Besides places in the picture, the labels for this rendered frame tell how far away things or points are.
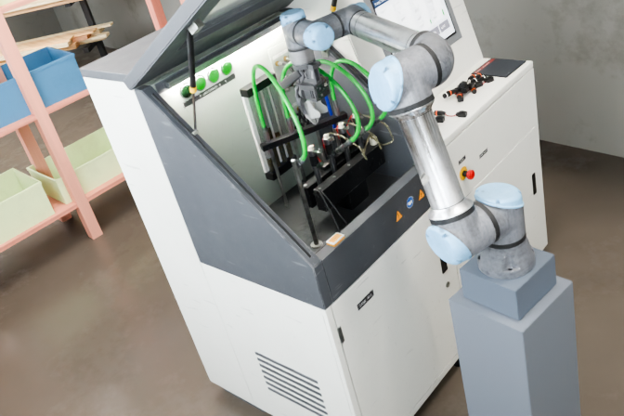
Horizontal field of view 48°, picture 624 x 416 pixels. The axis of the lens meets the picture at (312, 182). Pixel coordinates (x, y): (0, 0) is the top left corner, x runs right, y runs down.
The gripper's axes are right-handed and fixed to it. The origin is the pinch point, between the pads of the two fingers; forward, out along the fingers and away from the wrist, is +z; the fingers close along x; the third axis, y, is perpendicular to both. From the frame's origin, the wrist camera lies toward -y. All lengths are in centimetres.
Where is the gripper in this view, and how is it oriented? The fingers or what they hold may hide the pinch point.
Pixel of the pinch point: (313, 120)
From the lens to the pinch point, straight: 218.5
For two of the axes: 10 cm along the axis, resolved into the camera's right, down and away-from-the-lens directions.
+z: 2.3, 8.5, 4.8
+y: 7.4, 1.7, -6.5
